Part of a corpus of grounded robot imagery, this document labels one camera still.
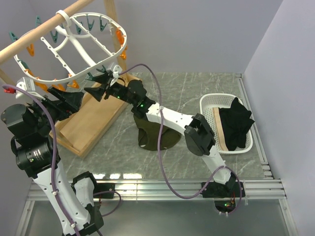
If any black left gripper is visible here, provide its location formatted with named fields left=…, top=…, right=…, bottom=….
left=27, top=86, right=83, bottom=134

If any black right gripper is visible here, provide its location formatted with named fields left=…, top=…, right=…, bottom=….
left=84, top=74, right=136, bottom=107

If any olive green underwear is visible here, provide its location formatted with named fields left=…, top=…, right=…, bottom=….
left=133, top=115, right=182, bottom=151

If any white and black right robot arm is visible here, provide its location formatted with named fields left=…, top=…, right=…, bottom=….
left=84, top=73, right=236, bottom=197

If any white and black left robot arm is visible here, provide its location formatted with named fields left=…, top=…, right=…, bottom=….
left=0, top=87, right=104, bottom=236

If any white plastic clip hanger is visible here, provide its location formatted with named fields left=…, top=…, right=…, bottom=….
left=14, top=9, right=128, bottom=86

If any orange clothes peg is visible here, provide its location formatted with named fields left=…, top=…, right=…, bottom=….
left=116, top=29, right=124, bottom=46
left=67, top=80, right=79, bottom=89
left=25, top=69, right=34, bottom=77
left=51, top=84, right=66, bottom=91
left=34, top=80, right=48, bottom=93
left=27, top=44, right=35, bottom=57
left=120, top=47, right=127, bottom=60

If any teal clothes peg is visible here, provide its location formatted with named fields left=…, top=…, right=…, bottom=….
left=85, top=72, right=95, bottom=81
left=9, top=31, right=18, bottom=42
left=99, top=16, right=107, bottom=32
left=96, top=66, right=107, bottom=74
left=19, top=60, right=29, bottom=70
left=75, top=22, right=83, bottom=35
left=50, top=31, right=59, bottom=43
left=35, top=15, right=42, bottom=27
left=86, top=15, right=95, bottom=31

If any wooden drying rack stand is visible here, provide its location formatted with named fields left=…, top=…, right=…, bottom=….
left=0, top=0, right=135, bottom=158

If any white plastic laundry basket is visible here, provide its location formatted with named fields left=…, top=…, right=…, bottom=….
left=199, top=93, right=254, bottom=155

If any beige garment in basket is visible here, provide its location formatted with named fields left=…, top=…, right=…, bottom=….
left=213, top=107, right=228, bottom=151

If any black garment in basket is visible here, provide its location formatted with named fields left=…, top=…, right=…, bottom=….
left=219, top=97, right=254, bottom=151

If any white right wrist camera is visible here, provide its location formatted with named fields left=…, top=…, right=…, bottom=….
left=108, top=62, right=123, bottom=86

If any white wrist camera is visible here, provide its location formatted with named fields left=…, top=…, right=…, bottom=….
left=4, top=77, right=44, bottom=100
left=108, top=62, right=123, bottom=86

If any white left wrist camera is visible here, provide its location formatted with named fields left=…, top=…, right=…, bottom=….
left=4, top=77, right=44, bottom=100

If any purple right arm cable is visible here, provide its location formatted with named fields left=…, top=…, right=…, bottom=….
left=119, top=63, right=243, bottom=217

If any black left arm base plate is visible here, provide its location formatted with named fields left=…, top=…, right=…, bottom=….
left=94, top=182, right=115, bottom=199

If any aluminium mounting rail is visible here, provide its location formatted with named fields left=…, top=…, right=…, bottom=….
left=26, top=178, right=287, bottom=202

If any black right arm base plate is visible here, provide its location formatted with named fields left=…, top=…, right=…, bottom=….
left=201, top=181, right=246, bottom=198

